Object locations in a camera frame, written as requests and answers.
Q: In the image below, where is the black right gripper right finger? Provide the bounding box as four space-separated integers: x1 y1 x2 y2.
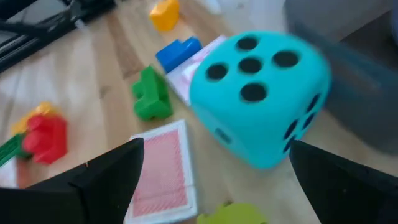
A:
289 139 398 224

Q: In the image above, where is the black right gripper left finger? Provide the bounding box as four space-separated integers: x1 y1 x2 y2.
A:
0 137 146 224

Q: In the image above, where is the small red brick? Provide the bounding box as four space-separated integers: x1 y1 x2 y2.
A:
22 113 68 165

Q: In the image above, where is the dark green brick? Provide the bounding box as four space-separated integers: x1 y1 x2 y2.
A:
0 133 32 167

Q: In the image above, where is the card deck red patterned back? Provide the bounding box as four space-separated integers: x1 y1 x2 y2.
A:
124 119 198 224

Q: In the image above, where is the yellow brick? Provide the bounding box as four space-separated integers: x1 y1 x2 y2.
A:
11 101 58 135

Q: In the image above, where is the dark grey plastic bin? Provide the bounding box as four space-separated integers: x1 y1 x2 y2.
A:
284 0 398 155

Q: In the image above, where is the teal foam die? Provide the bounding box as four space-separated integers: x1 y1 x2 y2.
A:
188 30 332 170

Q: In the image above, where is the lime green small block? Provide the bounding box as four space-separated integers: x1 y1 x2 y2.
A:
197 202 268 224

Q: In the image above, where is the green notched block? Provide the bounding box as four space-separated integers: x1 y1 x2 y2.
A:
130 65 174 121

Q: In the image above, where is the card deck pink face print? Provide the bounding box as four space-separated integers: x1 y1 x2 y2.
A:
166 34 229 106

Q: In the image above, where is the blue stepped block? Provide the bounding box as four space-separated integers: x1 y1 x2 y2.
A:
155 36 203 74

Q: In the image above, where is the yellow small block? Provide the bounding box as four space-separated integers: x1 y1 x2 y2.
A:
149 0 181 32

